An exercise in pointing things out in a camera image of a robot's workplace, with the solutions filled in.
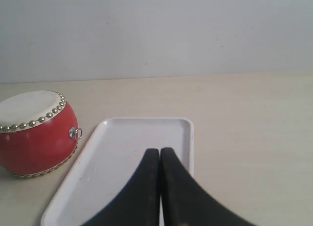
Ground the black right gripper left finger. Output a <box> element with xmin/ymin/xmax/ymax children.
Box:
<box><xmin>84</xmin><ymin>148</ymin><xmax>160</xmax><ymax>226</ymax></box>

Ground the small red drum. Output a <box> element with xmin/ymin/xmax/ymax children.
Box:
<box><xmin>0</xmin><ymin>90</ymin><xmax>83</xmax><ymax>177</ymax></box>

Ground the white rectangular plastic tray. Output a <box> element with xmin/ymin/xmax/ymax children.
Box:
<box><xmin>41</xmin><ymin>117</ymin><xmax>194</xmax><ymax>226</ymax></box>

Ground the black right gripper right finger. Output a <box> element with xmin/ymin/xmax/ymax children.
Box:
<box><xmin>160</xmin><ymin>147</ymin><xmax>253</xmax><ymax>226</ymax></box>

